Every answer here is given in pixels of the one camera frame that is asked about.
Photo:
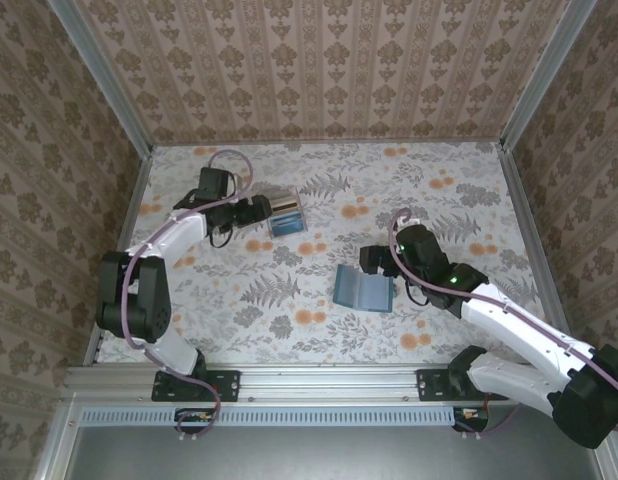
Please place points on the blue VIP card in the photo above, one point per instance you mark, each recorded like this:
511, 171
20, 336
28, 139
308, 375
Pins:
284, 221

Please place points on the teal leather card holder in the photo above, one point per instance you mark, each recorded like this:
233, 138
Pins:
364, 292

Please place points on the clear acrylic card box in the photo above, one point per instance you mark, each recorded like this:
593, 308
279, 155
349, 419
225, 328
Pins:
304, 215

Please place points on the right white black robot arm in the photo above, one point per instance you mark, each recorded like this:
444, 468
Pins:
514, 320

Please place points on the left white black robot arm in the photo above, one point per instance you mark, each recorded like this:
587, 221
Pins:
184, 235

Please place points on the blue plastic card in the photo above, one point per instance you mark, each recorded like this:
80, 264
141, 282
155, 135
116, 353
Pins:
289, 231

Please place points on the floral table mat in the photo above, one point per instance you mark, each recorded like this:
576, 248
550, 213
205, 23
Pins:
439, 175

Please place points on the grey metal sheet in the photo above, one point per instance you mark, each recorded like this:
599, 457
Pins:
329, 455

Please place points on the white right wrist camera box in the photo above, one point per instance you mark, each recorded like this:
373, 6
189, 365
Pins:
414, 221

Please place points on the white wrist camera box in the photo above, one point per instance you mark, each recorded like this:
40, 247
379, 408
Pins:
235, 179
414, 221

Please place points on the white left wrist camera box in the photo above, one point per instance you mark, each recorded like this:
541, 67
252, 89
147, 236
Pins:
235, 179

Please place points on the aluminium side rail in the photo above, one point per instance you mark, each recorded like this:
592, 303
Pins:
530, 220
123, 245

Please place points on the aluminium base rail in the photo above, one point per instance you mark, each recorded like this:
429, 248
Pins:
329, 382

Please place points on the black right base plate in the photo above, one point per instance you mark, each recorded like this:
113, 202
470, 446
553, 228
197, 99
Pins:
431, 385

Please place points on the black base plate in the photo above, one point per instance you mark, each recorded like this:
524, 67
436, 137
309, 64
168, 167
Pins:
224, 385
431, 385

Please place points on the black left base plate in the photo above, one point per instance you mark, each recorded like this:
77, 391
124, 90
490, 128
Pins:
224, 385

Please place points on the aluminium frame post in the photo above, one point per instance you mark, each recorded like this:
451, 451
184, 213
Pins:
544, 75
101, 75

